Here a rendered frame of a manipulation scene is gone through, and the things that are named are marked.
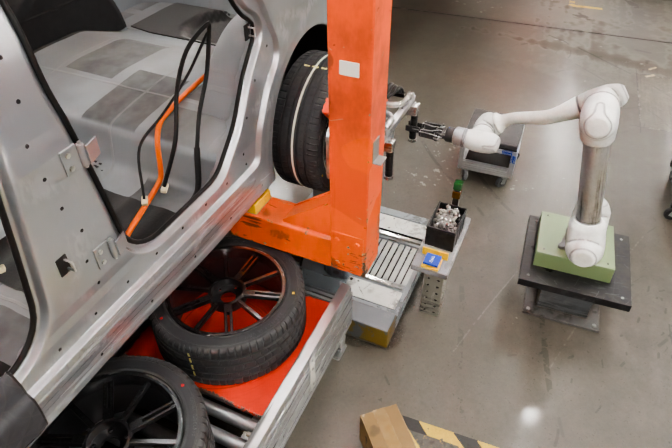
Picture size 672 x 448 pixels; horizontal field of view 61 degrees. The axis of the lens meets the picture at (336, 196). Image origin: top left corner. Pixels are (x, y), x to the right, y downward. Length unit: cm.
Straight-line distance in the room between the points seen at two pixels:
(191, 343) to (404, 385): 101
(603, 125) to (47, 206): 188
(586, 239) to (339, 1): 149
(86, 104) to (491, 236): 230
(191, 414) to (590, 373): 182
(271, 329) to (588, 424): 143
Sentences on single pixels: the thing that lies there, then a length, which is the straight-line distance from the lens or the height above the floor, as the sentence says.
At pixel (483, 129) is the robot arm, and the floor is 88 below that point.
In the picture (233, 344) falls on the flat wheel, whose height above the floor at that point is 50.
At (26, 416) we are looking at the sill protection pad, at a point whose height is 89.
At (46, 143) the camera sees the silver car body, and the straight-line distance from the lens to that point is 159.
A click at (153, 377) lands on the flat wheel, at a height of 50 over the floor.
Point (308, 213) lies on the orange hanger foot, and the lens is 236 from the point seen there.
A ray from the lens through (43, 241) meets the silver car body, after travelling 165.
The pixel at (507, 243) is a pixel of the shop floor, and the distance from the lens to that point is 349.
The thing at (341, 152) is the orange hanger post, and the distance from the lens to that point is 207.
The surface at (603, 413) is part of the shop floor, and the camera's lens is 291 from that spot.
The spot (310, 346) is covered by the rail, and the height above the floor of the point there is 39.
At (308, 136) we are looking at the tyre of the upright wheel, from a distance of 248.
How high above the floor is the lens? 230
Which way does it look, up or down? 39 degrees down
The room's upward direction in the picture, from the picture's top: straight up
